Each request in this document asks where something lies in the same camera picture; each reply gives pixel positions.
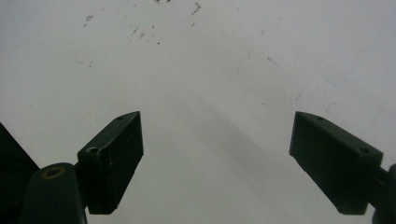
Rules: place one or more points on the white paper sheet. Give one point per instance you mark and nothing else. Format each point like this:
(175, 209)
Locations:
(199, 77)

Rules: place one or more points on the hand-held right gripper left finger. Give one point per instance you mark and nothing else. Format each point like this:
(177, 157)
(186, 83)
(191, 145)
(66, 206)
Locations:
(112, 161)

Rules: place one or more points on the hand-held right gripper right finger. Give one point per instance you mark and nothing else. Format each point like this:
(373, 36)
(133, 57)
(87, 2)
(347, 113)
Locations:
(336, 161)

